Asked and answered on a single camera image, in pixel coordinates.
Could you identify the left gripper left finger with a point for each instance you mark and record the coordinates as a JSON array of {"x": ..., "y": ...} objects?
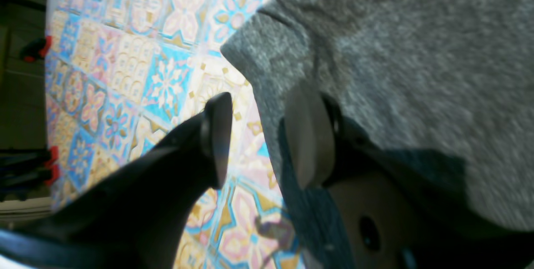
[{"x": 134, "y": 218}]

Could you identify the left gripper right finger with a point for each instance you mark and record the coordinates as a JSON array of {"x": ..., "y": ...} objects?
[{"x": 394, "y": 218}]

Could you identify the grey t-shirt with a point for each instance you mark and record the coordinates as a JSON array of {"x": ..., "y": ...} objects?
[{"x": 446, "y": 86}]

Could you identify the patterned tablecloth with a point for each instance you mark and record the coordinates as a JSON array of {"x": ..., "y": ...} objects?
[{"x": 120, "y": 74}]

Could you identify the red black clamp upper left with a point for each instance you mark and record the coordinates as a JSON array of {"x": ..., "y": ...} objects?
[{"x": 36, "y": 50}]

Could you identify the black clamp lower left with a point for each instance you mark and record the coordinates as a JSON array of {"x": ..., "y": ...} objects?
[{"x": 24, "y": 170}]

